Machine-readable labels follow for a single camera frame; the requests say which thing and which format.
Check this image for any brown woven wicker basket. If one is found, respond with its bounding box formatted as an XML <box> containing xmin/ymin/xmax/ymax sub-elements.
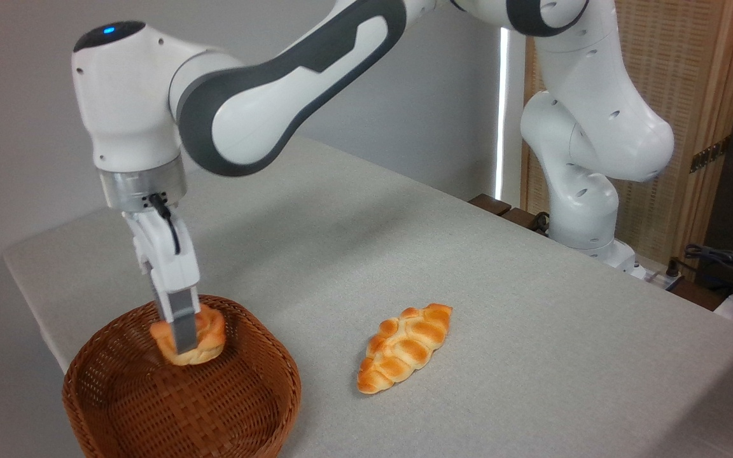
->
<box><xmin>62</xmin><ymin>294</ymin><xmax>302</xmax><ymax>458</ymax></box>

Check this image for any black cable bundle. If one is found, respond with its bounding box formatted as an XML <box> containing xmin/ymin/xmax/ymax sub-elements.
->
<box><xmin>669</xmin><ymin>244</ymin><xmax>733</xmax><ymax>300</ymax></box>

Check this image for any black screen hinge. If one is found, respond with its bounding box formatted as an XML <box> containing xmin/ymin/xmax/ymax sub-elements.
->
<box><xmin>690</xmin><ymin>137</ymin><xmax>731</xmax><ymax>174</ymax></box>

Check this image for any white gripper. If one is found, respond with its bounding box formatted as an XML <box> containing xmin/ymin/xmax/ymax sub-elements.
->
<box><xmin>123</xmin><ymin>207</ymin><xmax>200</xmax><ymax>355</ymax></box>

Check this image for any dark brown wooden ledge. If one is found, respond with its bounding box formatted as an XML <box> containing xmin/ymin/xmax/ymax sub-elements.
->
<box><xmin>468</xmin><ymin>194</ymin><xmax>548</xmax><ymax>236</ymax></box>

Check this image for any round golden bread bun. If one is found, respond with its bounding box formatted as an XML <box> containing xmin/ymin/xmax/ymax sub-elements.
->
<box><xmin>150</xmin><ymin>304</ymin><xmax>227</xmax><ymax>366</ymax></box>

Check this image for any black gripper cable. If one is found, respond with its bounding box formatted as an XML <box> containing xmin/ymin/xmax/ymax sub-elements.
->
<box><xmin>149</xmin><ymin>193</ymin><xmax>181</xmax><ymax>255</ymax></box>

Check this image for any long braided bread loaf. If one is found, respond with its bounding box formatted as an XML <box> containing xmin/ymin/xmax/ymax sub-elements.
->
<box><xmin>357</xmin><ymin>303</ymin><xmax>454</xmax><ymax>395</ymax></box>

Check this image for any grey tablecloth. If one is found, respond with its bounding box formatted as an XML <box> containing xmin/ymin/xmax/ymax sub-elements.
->
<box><xmin>3</xmin><ymin>137</ymin><xmax>733</xmax><ymax>458</ymax></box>

